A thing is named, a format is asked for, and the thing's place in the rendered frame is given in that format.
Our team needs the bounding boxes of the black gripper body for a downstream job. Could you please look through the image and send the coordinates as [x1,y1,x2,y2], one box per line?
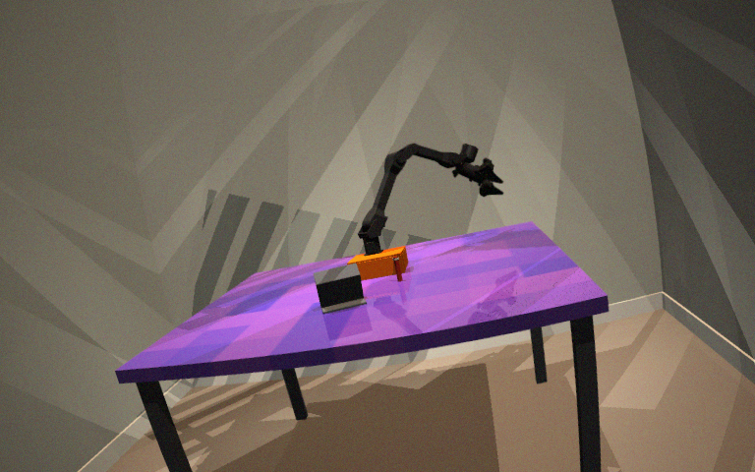
[468,165,492,197]

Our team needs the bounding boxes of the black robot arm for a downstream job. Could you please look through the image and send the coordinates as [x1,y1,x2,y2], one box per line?
[358,144,494,256]

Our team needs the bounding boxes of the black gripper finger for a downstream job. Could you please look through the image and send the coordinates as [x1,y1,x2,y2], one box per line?
[488,171,503,184]
[486,183,504,196]

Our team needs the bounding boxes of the red peg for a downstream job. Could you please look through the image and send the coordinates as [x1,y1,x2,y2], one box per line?
[393,257,403,282]

